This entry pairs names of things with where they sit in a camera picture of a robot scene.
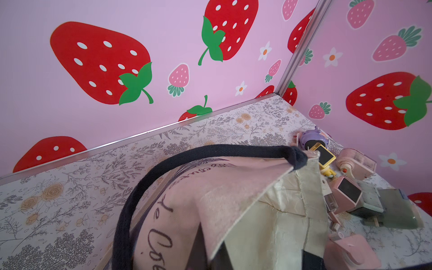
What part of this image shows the cream canvas tote bag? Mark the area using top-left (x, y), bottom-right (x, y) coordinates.
top-left (111, 145), bottom-right (328, 270)

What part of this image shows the purple pencil sharpener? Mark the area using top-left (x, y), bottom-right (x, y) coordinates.
top-left (293, 126), bottom-right (329, 150)

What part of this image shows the grey green blue sharpener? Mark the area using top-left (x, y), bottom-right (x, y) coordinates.
top-left (361, 189), bottom-right (424, 230)

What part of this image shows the yellow pencil sharpener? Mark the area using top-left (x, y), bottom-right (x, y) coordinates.
top-left (310, 143), bottom-right (336, 178)

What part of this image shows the pale green pencil sharpener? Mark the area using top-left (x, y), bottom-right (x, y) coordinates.
top-left (348, 180), bottom-right (385, 219)

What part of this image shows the pink pencil sharpener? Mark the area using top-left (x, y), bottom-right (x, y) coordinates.
top-left (324, 233), bottom-right (382, 270)
top-left (336, 148), bottom-right (377, 181)
top-left (329, 176), bottom-right (362, 214)

